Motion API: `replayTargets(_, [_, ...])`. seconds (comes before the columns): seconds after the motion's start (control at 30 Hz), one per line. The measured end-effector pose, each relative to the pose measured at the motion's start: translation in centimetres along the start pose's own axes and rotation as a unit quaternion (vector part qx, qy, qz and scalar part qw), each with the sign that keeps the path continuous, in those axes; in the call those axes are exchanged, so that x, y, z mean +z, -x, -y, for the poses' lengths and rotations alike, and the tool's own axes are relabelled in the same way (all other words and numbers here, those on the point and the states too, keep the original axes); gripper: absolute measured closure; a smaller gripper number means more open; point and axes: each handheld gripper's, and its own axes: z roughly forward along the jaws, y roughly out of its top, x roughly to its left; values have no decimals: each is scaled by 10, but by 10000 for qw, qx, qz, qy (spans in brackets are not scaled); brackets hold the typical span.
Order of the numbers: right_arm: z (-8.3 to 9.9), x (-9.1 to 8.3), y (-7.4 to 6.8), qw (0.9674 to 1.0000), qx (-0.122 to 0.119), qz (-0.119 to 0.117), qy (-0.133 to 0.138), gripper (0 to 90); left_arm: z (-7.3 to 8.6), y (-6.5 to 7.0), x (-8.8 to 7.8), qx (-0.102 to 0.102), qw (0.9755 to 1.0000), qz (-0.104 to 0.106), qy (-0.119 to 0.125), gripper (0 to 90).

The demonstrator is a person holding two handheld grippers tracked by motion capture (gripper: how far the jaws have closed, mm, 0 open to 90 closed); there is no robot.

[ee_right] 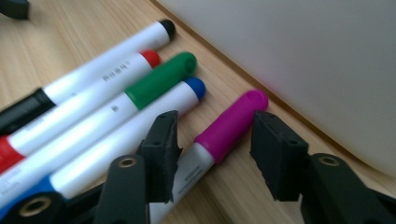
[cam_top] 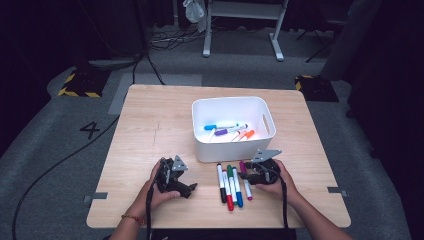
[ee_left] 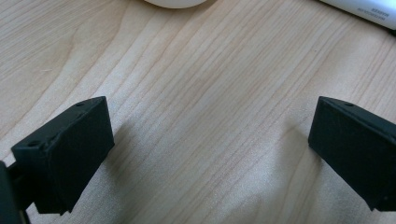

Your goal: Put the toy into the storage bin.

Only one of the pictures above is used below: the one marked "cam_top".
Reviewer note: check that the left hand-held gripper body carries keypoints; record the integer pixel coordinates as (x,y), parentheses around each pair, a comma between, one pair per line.
(168,176)

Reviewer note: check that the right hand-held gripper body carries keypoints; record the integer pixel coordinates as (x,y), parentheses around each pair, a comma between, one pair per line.
(266,171)

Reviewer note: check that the magenta cap white marker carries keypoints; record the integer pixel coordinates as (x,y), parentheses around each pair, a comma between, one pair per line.
(247,190)

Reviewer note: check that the white plastic bin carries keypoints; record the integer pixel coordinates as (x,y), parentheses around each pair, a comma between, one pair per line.
(233,150)

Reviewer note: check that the black cap white marker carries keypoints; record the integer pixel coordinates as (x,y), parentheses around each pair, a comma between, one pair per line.
(221,183)

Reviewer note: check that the red cap white marker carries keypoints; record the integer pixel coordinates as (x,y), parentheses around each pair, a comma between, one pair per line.
(229,200)

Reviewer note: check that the orange cap white marker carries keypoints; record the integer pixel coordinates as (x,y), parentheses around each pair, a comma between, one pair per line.
(249,134)

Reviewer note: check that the purple cap white marker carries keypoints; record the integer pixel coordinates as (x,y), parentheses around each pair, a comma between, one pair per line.
(220,132)

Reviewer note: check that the plain white marker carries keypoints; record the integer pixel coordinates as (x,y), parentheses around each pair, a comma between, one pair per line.
(212,134)

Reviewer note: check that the person's right hand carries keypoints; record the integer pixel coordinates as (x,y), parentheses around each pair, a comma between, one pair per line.
(285,188)

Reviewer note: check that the person's left hand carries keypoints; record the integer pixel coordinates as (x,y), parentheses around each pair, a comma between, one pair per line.
(150,196)

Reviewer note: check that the grey tape strip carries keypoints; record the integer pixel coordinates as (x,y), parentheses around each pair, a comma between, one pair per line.
(336,190)
(96,196)

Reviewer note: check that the black yellow-striped stand base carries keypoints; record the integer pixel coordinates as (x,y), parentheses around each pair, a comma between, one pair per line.
(316,88)
(83,85)

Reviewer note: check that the black tripod legs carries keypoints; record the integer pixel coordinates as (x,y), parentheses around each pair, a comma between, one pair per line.
(316,43)

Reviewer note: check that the white plastic bag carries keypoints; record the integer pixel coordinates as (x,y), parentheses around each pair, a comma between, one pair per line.
(194,11)

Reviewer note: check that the grey curtain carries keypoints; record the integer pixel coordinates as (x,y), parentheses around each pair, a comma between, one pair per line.
(353,33)

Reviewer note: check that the white metal desk frame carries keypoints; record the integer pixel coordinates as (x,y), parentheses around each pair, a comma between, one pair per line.
(245,10)

